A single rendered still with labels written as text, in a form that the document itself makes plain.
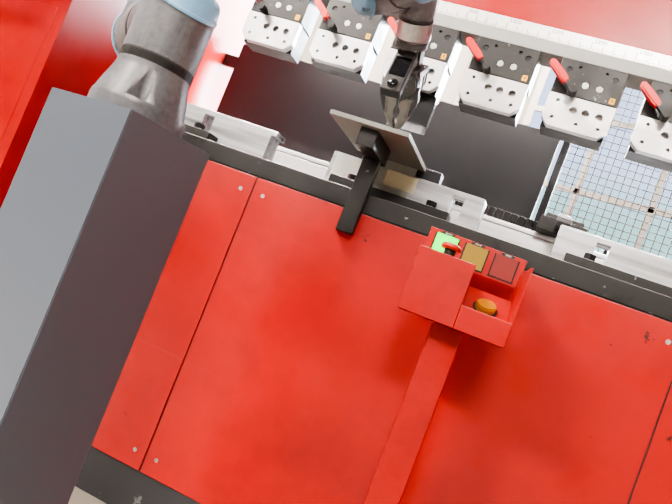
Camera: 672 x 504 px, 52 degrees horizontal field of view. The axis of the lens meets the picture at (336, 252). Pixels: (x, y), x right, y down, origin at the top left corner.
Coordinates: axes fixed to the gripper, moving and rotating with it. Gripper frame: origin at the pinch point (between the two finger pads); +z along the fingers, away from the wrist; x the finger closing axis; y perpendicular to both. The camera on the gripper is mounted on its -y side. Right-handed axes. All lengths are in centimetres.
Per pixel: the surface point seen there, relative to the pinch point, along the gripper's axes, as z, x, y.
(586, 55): -19.5, -34.6, 24.6
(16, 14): -6, 99, -14
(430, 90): -5.9, -3.3, 13.1
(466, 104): -4.5, -12.4, 14.3
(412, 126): 3.2, -1.3, 10.6
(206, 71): 23, 85, 50
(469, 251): 9.3, -27.9, -24.9
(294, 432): 52, -6, -50
